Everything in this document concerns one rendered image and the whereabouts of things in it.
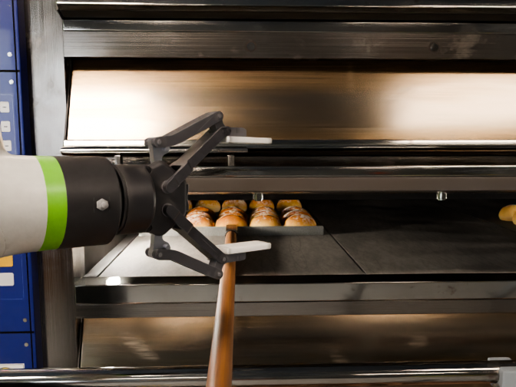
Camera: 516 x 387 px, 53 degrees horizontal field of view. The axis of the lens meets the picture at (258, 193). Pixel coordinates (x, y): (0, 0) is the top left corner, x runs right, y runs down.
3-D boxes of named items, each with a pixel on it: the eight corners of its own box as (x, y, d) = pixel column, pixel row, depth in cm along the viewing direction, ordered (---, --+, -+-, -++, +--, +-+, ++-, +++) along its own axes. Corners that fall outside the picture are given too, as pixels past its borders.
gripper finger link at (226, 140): (213, 143, 64) (213, 137, 64) (257, 144, 68) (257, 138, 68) (228, 142, 61) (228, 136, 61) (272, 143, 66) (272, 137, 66)
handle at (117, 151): (60, 179, 90) (63, 179, 92) (248, 178, 91) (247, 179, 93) (60, 146, 90) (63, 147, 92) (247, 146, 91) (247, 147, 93)
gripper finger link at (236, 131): (206, 136, 62) (206, 111, 62) (239, 137, 65) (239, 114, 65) (213, 136, 61) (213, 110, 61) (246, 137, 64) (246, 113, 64)
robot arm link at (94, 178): (71, 257, 46) (69, 155, 46) (34, 241, 55) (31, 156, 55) (133, 250, 50) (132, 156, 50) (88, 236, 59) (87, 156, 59)
